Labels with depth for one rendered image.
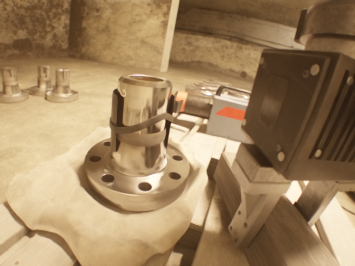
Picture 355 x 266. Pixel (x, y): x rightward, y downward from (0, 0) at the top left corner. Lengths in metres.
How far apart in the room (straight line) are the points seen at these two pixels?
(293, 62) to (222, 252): 0.33
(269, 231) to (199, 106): 0.60
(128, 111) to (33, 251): 0.30
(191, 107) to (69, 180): 0.56
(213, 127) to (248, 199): 0.56
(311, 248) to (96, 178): 0.41
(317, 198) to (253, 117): 0.21
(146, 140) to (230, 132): 0.51
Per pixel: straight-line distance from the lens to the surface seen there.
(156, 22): 4.57
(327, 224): 0.56
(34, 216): 0.40
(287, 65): 0.22
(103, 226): 0.35
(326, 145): 0.21
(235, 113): 0.79
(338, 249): 0.52
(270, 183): 0.25
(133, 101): 0.35
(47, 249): 0.37
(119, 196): 0.37
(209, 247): 0.38
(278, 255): 0.31
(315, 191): 0.39
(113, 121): 0.38
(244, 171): 0.25
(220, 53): 9.44
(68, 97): 1.57
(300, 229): 0.37
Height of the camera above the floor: 0.45
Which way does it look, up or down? 25 degrees down
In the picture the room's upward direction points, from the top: 11 degrees clockwise
